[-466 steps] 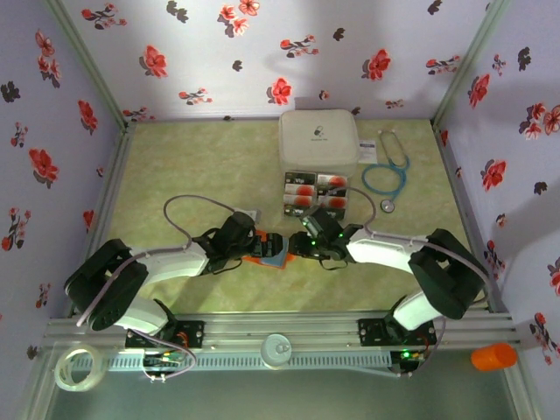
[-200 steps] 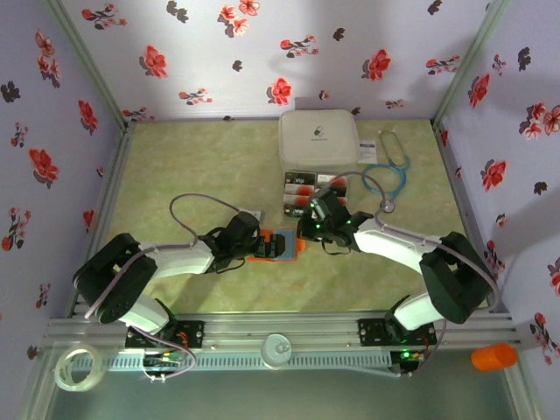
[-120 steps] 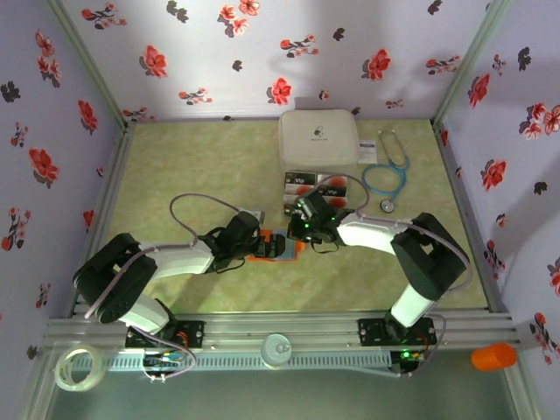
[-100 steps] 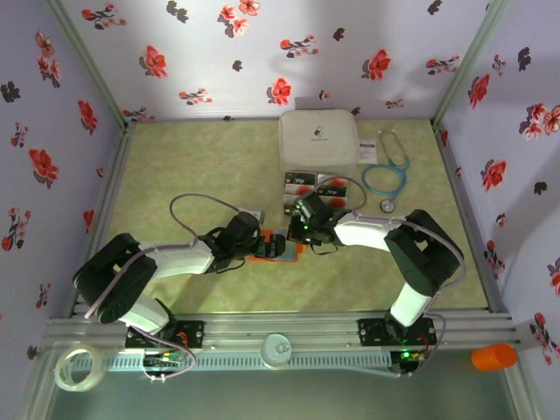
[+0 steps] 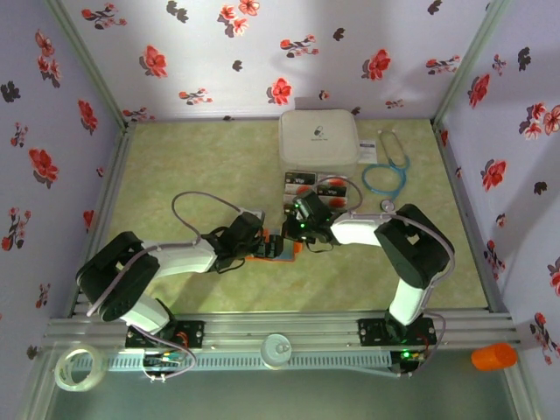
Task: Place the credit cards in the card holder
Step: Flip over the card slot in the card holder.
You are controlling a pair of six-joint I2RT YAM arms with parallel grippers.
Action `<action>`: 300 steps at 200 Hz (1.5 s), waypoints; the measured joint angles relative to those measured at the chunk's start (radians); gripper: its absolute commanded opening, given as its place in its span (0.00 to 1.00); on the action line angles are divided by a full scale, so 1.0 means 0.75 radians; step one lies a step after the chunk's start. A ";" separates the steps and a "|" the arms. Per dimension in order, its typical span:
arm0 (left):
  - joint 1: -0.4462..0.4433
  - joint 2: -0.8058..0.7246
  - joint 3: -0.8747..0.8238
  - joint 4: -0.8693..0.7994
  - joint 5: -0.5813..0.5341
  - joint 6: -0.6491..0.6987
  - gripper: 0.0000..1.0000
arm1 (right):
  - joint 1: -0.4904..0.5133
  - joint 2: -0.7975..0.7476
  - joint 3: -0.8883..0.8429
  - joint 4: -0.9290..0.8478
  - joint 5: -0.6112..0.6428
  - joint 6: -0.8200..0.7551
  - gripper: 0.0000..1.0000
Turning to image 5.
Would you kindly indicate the clear tape roll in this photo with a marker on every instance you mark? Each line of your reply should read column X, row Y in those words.
column 60, row 369

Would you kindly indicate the orange card holder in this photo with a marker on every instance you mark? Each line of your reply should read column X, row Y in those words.
column 286, row 256

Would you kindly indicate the blue stethoscope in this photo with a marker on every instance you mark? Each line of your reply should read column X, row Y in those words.
column 397, row 165

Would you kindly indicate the white square box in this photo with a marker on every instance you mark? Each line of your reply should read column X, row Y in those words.
column 319, row 131

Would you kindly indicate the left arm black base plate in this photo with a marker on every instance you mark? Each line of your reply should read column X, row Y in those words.
column 192, row 334

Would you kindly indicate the green circuit board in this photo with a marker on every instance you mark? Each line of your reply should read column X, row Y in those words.
column 164, row 359
column 409, row 355

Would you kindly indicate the black VIP credit card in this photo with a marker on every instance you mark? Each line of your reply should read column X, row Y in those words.
column 332, row 191
column 302, row 178

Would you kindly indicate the aluminium frame post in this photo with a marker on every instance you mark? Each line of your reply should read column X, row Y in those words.
column 467, row 65
column 92, row 65
column 522, row 394
column 35, row 394

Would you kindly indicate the small white wipe packet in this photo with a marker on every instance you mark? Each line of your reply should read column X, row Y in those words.
column 367, row 151

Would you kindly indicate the red white credit card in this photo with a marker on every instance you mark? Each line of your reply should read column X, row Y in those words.
column 339, row 202
column 302, row 191
column 334, row 180

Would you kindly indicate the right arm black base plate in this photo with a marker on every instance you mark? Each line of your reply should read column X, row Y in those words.
column 372, row 332

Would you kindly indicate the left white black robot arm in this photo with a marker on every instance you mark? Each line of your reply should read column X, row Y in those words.
column 184, row 260

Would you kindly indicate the aluminium side rail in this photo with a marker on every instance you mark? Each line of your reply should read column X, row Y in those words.
column 463, row 197
column 109, row 192

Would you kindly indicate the wide aluminium base rail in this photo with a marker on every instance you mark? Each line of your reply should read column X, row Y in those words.
column 280, row 326

